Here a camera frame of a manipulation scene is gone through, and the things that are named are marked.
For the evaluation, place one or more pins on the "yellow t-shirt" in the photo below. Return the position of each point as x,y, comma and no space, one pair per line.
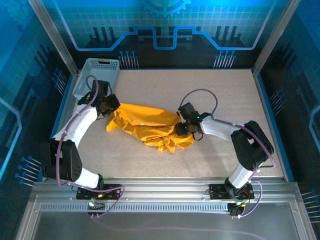
145,117

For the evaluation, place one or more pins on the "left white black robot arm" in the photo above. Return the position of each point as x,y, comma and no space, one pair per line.
80,122

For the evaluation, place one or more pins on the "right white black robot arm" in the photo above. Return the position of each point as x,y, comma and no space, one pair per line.
215,128

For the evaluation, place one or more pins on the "white perforated plastic basket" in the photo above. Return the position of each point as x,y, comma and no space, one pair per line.
105,68

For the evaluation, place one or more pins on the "blue table edge trim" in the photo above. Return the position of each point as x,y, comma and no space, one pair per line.
60,112

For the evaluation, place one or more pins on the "small black connector box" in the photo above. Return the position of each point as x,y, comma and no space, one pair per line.
236,211
96,205

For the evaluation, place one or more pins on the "steel front panel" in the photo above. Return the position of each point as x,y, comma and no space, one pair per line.
162,225

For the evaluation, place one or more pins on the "aluminium mounting rail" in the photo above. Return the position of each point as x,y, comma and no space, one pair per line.
162,187

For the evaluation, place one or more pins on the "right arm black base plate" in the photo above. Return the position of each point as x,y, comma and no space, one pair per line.
217,191

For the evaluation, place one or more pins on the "aluminium frame post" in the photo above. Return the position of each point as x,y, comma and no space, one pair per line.
276,35
57,37

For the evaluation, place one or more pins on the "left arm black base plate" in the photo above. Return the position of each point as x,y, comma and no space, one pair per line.
113,191

